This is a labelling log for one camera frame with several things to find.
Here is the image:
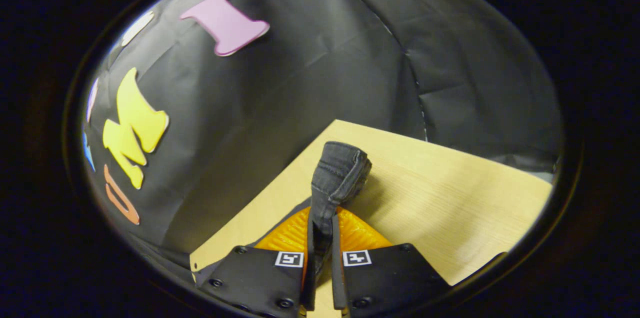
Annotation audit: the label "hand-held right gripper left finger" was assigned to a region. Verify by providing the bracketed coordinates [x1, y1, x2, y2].
[195, 206, 316, 318]

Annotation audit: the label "dark jeans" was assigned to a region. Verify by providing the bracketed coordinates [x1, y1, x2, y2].
[300, 141, 373, 284]

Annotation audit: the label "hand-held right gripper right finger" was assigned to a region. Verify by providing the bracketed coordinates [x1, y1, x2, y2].
[331, 206, 453, 318]

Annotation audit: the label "black backdrop cloth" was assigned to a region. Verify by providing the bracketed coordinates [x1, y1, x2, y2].
[82, 0, 566, 271]

